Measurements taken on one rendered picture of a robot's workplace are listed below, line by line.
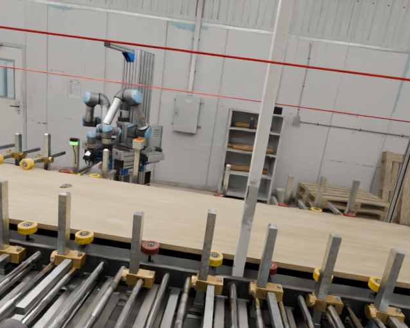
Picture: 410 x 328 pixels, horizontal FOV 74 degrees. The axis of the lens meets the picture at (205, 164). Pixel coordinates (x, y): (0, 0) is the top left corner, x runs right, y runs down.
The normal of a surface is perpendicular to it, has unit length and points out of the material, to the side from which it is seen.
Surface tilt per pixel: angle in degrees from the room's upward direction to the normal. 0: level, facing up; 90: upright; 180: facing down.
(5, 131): 90
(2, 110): 90
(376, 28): 90
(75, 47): 90
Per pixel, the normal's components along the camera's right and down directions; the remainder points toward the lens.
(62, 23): -0.03, 0.22
